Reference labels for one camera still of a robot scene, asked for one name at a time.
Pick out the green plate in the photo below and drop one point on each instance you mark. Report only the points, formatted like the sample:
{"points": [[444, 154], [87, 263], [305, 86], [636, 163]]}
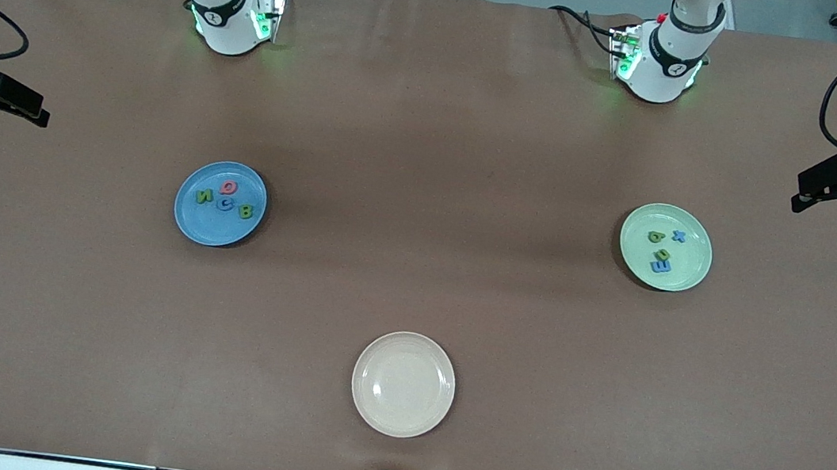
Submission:
{"points": [[691, 260]]}

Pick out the green foam letter b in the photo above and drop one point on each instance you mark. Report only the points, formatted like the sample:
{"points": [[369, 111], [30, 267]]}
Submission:
{"points": [[655, 238], [246, 212]]}

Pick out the beige plate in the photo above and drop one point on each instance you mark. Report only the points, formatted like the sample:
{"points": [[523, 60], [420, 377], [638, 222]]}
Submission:
{"points": [[403, 384]]}

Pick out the red foam letter Q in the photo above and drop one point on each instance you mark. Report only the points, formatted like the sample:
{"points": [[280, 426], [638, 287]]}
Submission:
{"points": [[224, 187]]}

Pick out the green foam letter n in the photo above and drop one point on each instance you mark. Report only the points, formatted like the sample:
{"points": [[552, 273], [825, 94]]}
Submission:
{"points": [[663, 258], [204, 197]]}

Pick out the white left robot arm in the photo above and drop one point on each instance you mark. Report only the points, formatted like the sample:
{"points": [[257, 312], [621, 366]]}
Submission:
{"points": [[662, 73]]}

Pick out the blue foam letter x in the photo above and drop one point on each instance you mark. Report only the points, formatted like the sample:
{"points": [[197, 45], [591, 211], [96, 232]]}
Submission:
{"points": [[679, 236]]}

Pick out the blue plate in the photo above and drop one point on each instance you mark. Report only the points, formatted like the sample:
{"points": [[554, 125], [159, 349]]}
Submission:
{"points": [[208, 225]]}

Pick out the brown table cover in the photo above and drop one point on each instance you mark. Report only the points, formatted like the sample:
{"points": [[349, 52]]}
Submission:
{"points": [[54, 342]]}

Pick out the blue foam letter m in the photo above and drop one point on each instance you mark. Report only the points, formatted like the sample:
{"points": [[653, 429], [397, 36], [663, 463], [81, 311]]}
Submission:
{"points": [[660, 267]]}

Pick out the blue foam letter C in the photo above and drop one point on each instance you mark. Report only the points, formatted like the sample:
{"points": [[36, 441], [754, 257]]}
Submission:
{"points": [[219, 203]]}

